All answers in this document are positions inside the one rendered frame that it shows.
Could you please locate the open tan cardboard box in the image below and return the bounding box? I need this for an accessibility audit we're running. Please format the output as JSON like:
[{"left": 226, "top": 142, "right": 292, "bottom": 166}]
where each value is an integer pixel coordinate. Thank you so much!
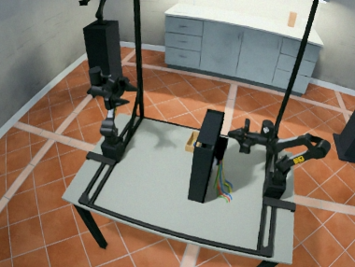
[{"left": 185, "top": 131, "right": 201, "bottom": 153}]

